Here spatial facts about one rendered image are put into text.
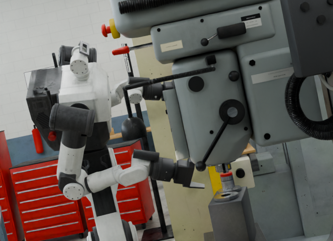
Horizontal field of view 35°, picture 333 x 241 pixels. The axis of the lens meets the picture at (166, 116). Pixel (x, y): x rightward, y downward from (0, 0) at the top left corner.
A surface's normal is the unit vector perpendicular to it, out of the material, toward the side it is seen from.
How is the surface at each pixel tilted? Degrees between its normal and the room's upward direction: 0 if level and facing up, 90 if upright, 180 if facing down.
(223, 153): 123
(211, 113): 90
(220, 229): 90
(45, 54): 90
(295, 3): 90
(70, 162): 117
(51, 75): 35
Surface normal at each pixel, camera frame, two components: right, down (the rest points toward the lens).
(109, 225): 0.05, -0.47
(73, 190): 0.01, 0.51
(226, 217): -0.23, 0.10
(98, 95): 0.77, -0.22
